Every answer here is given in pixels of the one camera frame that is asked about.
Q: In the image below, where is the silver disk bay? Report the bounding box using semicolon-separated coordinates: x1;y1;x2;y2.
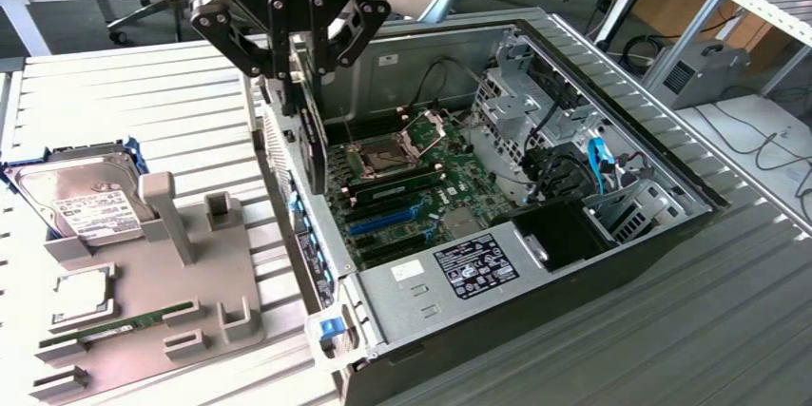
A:
581;177;717;248

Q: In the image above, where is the black open PC case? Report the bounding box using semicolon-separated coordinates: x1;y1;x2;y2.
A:
235;18;731;406

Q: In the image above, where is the silver CPU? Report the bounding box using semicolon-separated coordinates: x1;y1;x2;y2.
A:
50;270;111;325

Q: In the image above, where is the blue case latch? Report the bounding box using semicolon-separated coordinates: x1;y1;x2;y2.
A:
315;318;346;343

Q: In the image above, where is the silver power supply unit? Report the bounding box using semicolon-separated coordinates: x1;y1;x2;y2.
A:
346;221;558;349

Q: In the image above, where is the blue disk caddy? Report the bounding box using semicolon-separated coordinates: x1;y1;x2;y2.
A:
0;134;153;242

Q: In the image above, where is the metal socket cover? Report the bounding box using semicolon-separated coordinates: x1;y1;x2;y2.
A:
397;108;450;161

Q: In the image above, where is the aluminium frame table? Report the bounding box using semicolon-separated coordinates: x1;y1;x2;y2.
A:
641;0;812;98

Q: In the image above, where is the green motherboard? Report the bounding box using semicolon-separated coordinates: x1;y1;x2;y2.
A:
302;108;529;272

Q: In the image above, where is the office chair base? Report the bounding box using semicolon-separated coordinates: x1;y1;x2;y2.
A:
105;0;218;45

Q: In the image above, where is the black looped cable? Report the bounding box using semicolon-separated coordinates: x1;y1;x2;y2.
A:
415;58;479;108

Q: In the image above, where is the coiled black cable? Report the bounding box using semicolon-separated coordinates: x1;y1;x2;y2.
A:
619;33;666;75

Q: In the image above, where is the grey parts rack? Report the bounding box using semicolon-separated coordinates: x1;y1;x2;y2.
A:
29;170;269;402

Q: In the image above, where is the thin black cable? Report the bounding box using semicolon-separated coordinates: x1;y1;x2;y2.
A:
691;101;812;174

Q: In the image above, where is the silver drive cage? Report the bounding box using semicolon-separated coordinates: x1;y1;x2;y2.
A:
473;34;642;199

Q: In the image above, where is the black power wire bundle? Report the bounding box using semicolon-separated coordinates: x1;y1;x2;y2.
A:
523;142;605;203

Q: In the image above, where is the grey box device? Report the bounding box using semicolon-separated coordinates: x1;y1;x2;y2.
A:
659;42;755;111

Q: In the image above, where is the black RAM slot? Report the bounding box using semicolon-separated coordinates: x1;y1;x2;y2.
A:
349;189;437;218
327;114;406;139
329;123;409;146
342;162;446;193

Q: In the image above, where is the blue expansion slot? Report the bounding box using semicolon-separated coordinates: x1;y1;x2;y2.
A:
346;205;421;237

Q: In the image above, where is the CPU socket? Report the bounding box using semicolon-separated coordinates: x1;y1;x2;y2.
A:
346;134;414;179

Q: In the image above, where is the blue wire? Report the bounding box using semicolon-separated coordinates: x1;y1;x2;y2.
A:
587;134;617;198

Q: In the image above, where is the black expansion slot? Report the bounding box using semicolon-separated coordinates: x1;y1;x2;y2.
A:
361;237;441;268
354;224;433;251

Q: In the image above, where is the thin metal locking lever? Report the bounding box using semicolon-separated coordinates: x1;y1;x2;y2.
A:
341;106;358;153

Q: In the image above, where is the green RAM stick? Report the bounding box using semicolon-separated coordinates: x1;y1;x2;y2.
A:
38;300;197;349
351;175;449;206

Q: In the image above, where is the graphics card with black fan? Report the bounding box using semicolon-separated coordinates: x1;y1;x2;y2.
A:
289;32;331;196

